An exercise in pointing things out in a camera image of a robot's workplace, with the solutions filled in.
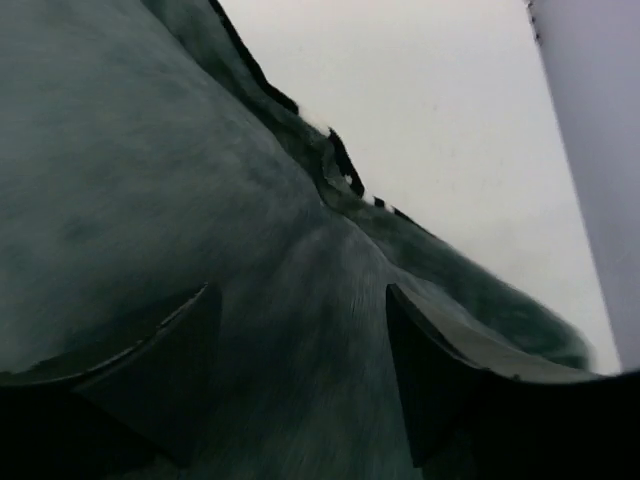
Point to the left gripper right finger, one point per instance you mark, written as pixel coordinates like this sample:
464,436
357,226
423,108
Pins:
477,408

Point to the zebra and grey pillowcase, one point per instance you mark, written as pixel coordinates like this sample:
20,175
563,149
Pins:
143,155

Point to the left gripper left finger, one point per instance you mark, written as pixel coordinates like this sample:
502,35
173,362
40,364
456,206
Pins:
140,392

